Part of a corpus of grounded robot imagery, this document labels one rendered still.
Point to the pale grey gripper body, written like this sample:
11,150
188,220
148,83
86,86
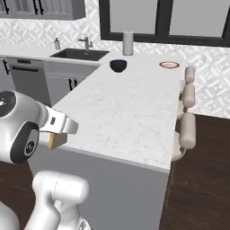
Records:
70,125

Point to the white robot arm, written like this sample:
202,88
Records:
21,128

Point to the tan bread slice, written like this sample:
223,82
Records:
57,141

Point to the white plate with red rim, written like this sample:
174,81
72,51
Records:
169,64

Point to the grey base cupboards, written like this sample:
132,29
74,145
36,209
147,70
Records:
61,79

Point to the grey dishwasher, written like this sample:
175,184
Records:
28,79

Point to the dark sink basin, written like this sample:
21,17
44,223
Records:
79,54

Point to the black bowl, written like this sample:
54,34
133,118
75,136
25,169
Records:
118,66

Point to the grey soap dispenser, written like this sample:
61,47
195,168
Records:
57,45

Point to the grey kitchen island base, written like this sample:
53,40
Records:
119,191

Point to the silver tap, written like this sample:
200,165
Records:
87,42

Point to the white paper towel roll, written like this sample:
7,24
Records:
128,43

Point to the beige bar stool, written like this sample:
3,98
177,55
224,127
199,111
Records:
189,95
187,130
190,75

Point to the black-framed window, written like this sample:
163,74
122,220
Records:
163,18

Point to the grey wall cupboards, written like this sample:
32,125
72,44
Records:
45,8

